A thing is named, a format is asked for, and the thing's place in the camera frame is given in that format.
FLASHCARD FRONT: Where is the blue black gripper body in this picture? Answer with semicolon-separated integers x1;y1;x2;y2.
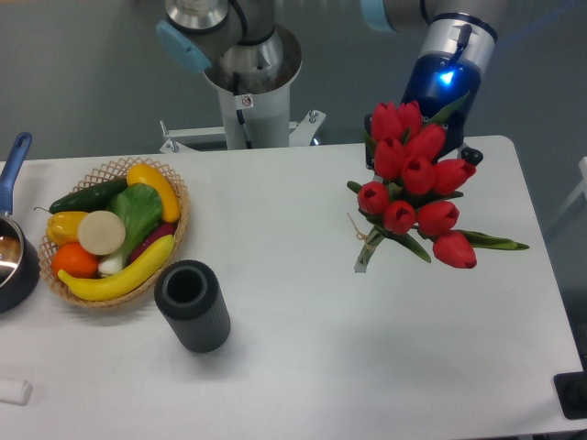
401;56;481;155

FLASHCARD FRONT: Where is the red tulip bouquet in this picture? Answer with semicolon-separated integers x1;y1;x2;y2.
347;99;528;273

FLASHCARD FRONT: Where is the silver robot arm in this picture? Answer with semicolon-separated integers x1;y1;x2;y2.
156;1;507;165

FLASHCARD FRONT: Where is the purple eggplant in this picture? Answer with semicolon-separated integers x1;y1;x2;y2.
128;223;176;263

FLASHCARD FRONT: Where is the yellow squash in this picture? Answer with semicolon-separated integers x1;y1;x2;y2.
127;163;181;223

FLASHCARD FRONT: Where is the green bok choy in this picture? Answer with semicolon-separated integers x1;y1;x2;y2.
98;183;162;277

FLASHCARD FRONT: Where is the dark grey ribbed vase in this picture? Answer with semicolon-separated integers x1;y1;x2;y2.
154;259;231;353

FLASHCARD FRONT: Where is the black device at edge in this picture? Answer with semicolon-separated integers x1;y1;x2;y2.
553;371;587;420

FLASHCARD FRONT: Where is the yellow banana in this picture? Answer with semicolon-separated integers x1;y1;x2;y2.
58;235;175;302

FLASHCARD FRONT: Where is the green cucumber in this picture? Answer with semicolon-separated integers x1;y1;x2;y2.
35;178;127;215

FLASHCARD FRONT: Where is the woven wicker basket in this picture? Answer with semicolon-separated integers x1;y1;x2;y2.
39;157;190;308

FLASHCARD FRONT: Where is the orange fruit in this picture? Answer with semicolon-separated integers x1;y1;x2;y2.
51;243;98;279

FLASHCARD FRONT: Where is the yellow bell pepper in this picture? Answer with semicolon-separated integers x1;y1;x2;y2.
46;211;88;247

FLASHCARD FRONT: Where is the white cylinder object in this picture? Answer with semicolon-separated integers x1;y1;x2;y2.
0;378;33;406

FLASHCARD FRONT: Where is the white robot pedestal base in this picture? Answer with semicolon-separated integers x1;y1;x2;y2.
160;83;327;153

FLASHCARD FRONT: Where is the white frame at right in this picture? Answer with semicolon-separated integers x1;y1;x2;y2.
547;157;586;235

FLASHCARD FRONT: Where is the blue handled saucepan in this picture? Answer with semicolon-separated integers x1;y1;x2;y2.
1;132;39;313

